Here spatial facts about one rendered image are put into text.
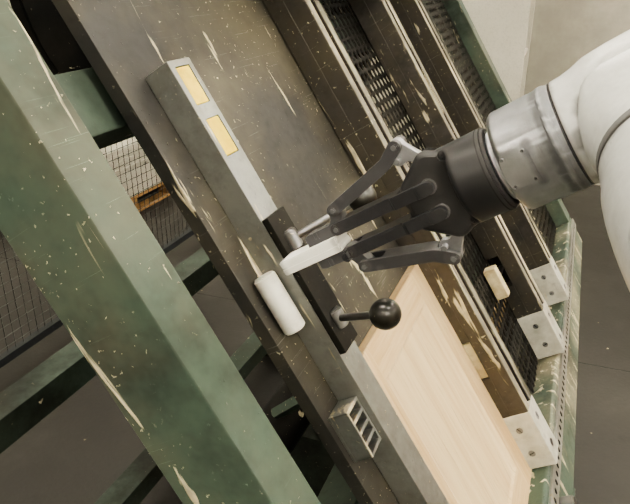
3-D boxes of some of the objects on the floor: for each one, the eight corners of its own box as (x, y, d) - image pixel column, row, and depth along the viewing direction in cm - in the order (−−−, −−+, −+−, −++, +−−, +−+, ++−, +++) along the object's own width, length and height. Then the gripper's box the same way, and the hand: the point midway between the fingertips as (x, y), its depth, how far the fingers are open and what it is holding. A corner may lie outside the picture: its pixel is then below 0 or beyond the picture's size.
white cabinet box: (502, 228, 493) (540, -75, 411) (426, 218, 512) (448, -73, 430) (510, 203, 545) (544, -70, 463) (440, 195, 563) (462, -69, 481)
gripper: (461, 103, 51) (238, 222, 63) (535, 246, 53) (306, 334, 65) (476, 88, 57) (271, 198, 69) (541, 216, 59) (331, 301, 71)
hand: (314, 252), depth 65 cm, fingers closed
